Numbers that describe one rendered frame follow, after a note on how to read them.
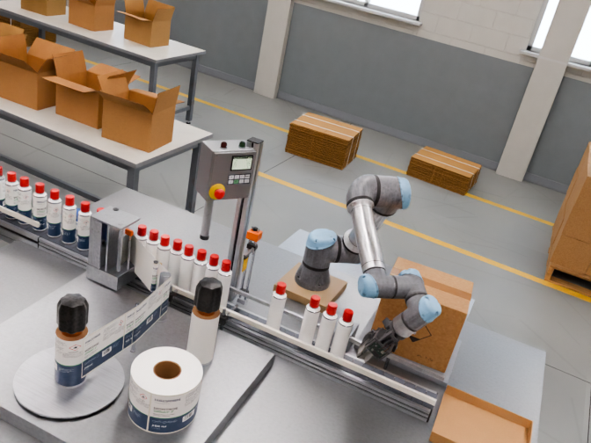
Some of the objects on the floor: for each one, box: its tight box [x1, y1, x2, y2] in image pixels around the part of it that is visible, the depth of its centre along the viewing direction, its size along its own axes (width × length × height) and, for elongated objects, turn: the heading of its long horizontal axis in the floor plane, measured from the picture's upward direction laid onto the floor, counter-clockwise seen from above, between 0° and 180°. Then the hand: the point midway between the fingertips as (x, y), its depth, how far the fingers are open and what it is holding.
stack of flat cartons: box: [285, 113, 363, 171], centre depth 642 cm, size 64×53×31 cm
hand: (361, 354), depth 212 cm, fingers closed
